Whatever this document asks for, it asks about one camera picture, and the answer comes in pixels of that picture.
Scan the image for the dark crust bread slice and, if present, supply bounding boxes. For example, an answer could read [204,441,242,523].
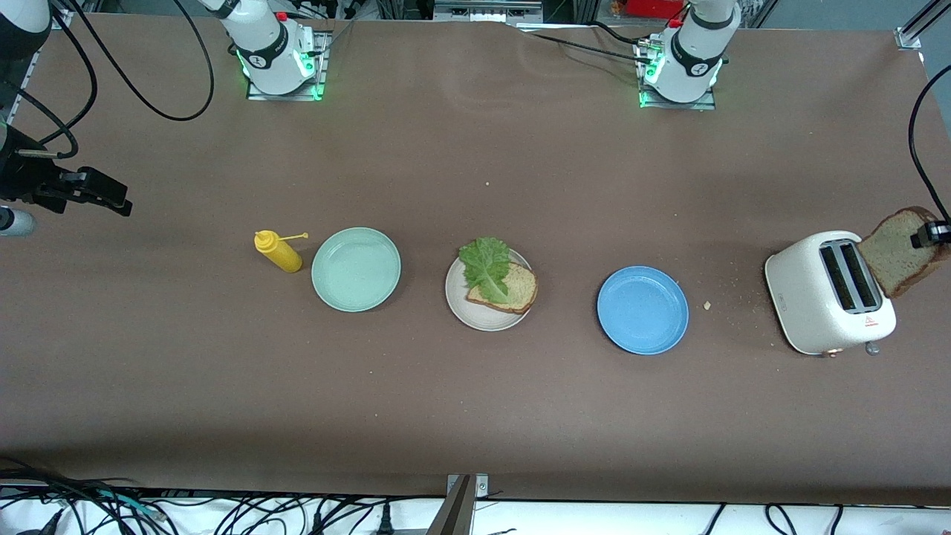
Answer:
[858,207,951,299]

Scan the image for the yellow mustard squeeze bottle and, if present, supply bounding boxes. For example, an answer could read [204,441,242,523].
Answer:
[254,230,310,273]

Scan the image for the green lettuce leaf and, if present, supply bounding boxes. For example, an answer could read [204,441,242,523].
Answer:
[458,237,513,306]

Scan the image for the light crust bread slice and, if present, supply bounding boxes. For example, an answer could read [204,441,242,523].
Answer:
[466,262,539,315]

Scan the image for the green round plate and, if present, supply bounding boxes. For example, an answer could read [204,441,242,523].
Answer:
[311,227,402,313]

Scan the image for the blue round plate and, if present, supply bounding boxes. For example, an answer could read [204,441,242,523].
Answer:
[597,266,689,356]

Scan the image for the beige round plate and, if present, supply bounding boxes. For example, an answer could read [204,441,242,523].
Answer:
[445,249,536,331]

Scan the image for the white two-slot toaster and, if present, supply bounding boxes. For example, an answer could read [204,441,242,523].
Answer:
[765,230,898,357]

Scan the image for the red box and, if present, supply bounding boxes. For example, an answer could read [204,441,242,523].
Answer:
[613,0,688,19]

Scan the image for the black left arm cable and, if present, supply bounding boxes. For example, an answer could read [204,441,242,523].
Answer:
[907,63,951,224]

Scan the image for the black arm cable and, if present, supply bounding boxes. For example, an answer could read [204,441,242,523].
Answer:
[0,0,216,161]
[907,63,951,224]

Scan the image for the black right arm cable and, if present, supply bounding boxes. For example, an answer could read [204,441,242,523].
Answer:
[0,0,216,161]

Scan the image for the teal cable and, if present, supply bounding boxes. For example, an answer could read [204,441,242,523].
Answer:
[93,489,160,519]

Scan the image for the metal table edge bracket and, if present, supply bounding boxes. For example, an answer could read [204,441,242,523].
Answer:
[444,473,491,535]

